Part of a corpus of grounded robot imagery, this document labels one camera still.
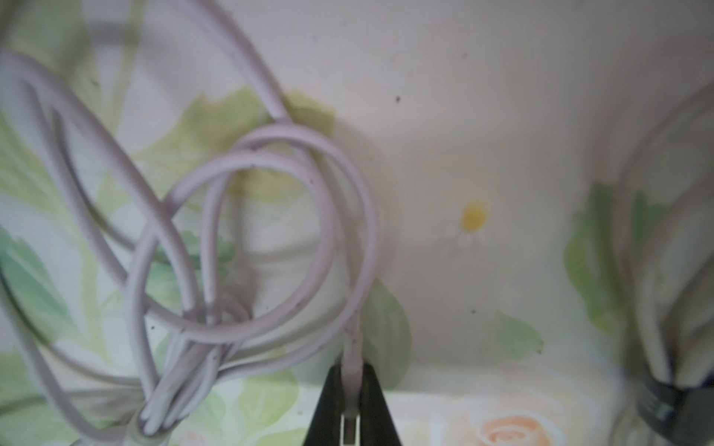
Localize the white usb cable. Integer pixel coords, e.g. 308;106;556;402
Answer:
0;0;381;446

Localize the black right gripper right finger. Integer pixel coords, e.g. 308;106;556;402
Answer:
359;362;402;446

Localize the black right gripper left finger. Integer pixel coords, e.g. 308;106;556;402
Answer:
303;364;343;446

